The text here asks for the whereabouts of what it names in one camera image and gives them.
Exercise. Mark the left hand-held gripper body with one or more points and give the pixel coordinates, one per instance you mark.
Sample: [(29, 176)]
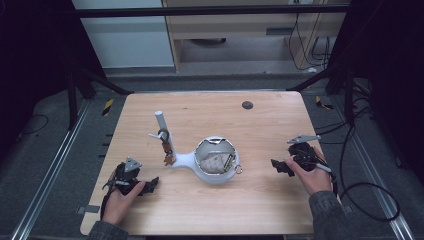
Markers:
[(125, 176)]

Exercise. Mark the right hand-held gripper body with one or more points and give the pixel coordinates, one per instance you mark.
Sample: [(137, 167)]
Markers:
[(305, 155)]

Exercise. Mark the white key stand with bowl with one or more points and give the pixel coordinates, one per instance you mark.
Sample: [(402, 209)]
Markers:
[(186, 161)]

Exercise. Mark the person's right hand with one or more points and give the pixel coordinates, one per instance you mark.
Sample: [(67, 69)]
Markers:
[(315, 181)]

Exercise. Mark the person's left hand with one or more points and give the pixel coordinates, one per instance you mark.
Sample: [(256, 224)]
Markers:
[(116, 206)]

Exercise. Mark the yellow and black tape strip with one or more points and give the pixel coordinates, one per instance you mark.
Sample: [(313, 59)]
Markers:
[(321, 103), (107, 107)]

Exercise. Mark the round grey table grommet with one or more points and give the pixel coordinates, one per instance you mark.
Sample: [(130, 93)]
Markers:
[(247, 105)]

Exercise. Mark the black metal stand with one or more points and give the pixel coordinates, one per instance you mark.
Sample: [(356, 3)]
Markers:
[(348, 100), (71, 100)]

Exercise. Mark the small white plug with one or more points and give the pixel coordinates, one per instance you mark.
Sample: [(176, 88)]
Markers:
[(312, 70)]

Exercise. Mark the black curtain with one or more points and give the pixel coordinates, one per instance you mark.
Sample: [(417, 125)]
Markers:
[(33, 66), (393, 66)]

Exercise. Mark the white cabinet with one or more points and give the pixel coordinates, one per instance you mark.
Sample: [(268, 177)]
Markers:
[(126, 40)]

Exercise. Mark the light wooden desk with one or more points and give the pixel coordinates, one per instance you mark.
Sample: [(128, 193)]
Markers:
[(233, 26)]

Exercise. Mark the aluminium floor rail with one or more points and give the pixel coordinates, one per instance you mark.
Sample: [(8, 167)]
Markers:
[(50, 170), (376, 176)]

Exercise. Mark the black horizontal frame bar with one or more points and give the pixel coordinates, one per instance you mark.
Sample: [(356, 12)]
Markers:
[(200, 11)]

